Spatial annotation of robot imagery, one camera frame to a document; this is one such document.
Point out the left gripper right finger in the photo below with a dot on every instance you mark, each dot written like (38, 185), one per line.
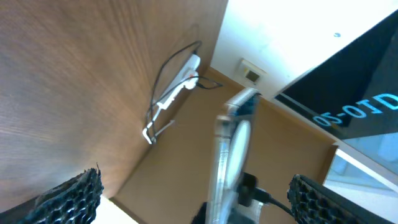
(314, 203)

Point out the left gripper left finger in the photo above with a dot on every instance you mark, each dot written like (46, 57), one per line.
(74, 201)

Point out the black Galaxy flip phone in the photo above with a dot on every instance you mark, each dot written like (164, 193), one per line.
(233, 131)

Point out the white charger adapter plug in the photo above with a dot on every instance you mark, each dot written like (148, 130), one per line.
(190, 79)

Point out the black glass door panel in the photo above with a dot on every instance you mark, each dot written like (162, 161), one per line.
(353, 94)

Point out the white power strip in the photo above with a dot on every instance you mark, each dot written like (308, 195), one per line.
(176, 85)

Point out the wall socket plate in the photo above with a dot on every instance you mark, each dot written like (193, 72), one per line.
(251, 73)

